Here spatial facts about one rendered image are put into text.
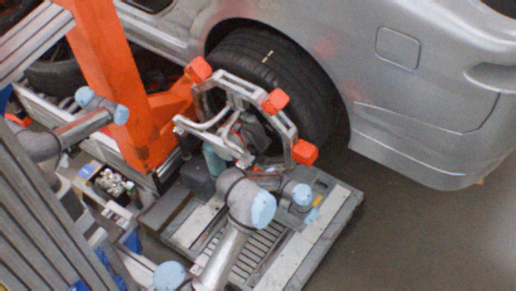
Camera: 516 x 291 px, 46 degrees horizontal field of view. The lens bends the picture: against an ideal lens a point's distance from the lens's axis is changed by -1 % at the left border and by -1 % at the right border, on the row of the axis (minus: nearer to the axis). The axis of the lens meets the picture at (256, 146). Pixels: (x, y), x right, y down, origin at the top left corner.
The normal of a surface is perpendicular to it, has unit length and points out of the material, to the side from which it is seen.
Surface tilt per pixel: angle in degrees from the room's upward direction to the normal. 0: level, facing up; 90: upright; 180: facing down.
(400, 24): 81
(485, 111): 90
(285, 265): 0
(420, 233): 0
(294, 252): 0
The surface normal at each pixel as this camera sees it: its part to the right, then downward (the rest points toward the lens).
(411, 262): -0.09, -0.58
